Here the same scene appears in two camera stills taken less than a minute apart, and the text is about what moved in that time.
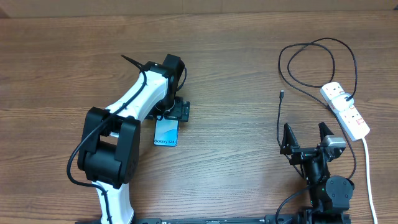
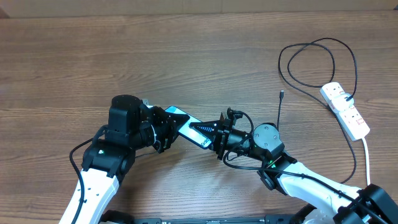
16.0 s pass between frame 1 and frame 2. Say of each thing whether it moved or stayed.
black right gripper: moved
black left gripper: moved
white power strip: stayed
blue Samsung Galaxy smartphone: moved
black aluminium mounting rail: stayed
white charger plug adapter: stayed
